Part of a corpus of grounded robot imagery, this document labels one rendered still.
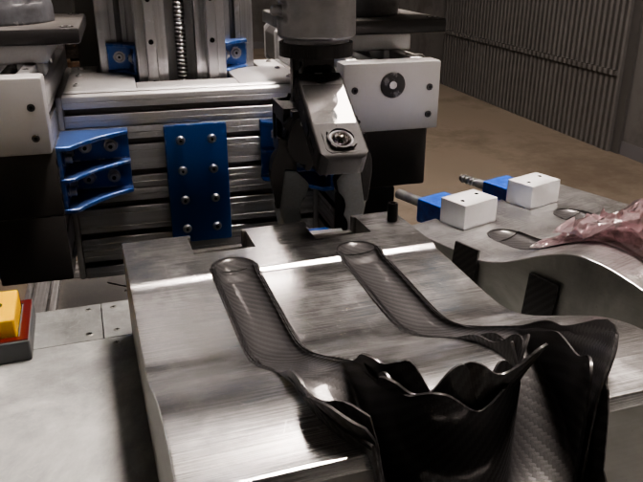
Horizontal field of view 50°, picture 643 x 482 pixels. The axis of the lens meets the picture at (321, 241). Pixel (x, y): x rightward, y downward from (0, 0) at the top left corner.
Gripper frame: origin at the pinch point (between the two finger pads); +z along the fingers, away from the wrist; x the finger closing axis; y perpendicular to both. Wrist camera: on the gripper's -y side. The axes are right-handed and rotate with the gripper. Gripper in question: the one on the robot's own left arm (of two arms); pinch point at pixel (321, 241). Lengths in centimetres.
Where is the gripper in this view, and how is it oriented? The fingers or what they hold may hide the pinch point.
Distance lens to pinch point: 72.8
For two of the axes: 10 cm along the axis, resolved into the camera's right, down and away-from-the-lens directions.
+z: 0.0, 9.2, 3.9
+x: -9.7, 1.0, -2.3
